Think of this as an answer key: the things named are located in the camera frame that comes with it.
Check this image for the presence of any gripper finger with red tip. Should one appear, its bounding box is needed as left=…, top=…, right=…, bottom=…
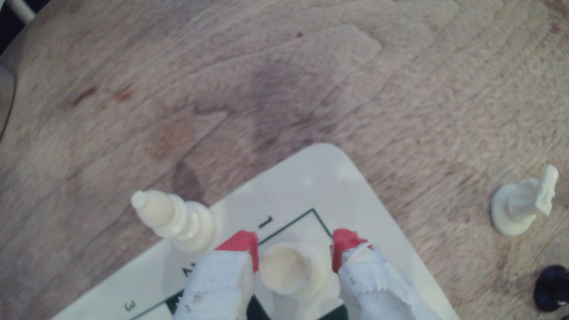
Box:
left=331, top=228, right=442, bottom=320
left=173, top=230, right=260, bottom=320

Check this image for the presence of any white rook chess piece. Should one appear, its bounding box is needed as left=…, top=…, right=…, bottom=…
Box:
left=257, top=242, right=340, bottom=320

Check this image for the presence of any white bishop chess piece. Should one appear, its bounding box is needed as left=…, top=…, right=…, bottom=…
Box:
left=130, top=190, right=218, bottom=254

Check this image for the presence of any green white chess mat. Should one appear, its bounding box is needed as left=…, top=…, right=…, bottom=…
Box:
left=50, top=143, right=461, bottom=320

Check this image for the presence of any white knight chess piece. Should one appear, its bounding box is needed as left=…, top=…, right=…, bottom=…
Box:
left=490, top=165, right=560, bottom=237

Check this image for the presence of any black chess piece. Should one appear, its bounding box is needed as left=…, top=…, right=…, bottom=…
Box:
left=533, top=265, right=569, bottom=313

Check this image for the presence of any white bar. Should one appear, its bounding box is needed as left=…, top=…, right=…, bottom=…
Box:
left=4, top=0, right=37, bottom=24

